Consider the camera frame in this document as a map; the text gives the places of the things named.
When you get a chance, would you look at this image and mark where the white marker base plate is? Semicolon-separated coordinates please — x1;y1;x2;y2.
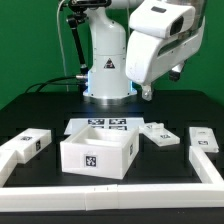
64;117;144;135

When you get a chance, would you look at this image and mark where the white cabinet box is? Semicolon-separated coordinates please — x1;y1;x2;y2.
60;125;139;179

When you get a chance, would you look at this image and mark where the white cabinet top block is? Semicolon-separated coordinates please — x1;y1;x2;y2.
0;128;52;164

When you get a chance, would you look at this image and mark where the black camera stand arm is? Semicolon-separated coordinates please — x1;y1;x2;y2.
67;0;112;75

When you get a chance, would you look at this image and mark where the white U-shaped fence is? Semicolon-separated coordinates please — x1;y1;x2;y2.
0;147;224;212

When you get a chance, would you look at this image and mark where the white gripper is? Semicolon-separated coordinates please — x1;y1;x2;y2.
126;0;205;86

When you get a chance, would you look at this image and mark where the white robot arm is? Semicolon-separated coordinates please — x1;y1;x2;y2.
67;0;207;105

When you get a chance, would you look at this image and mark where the grey hanging cable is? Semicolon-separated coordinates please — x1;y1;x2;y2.
56;0;70;93

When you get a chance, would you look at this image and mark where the black cable bundle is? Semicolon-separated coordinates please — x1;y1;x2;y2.
25;75;89;94

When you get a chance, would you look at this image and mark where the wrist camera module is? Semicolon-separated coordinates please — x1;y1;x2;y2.
142;85;153;101

